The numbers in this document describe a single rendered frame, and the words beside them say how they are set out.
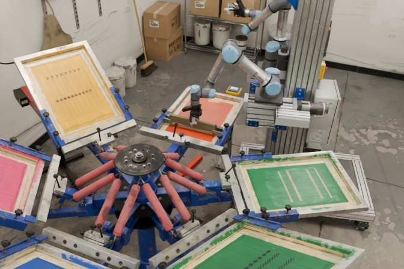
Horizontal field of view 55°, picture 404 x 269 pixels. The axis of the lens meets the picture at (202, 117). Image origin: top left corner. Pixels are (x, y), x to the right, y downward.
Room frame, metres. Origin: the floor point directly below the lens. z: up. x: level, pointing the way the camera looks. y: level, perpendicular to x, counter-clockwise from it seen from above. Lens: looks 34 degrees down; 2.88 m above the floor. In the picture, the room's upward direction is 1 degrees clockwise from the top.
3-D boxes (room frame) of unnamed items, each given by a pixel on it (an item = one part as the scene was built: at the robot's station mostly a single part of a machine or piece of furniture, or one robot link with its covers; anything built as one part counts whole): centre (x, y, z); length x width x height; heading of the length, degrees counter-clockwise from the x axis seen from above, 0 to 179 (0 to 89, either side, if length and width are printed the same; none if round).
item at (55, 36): (4.01, 1.64, 1.06); 0.53 x 0.07 x 1.05; 159
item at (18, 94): (2.92, 1.58, 1.06); 0.24 x 0.12 x 0.09; 39
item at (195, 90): (2.61, 0.05, 1.32); 0.09 x 0.08 x 0.11; 87
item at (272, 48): (3.21, -0.61, 1.42); 0.13 x 0.12 x 0.14; 146
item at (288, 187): (1.97, -0.52, 1.05); 1.08 x 0.61 x 0.23; 99
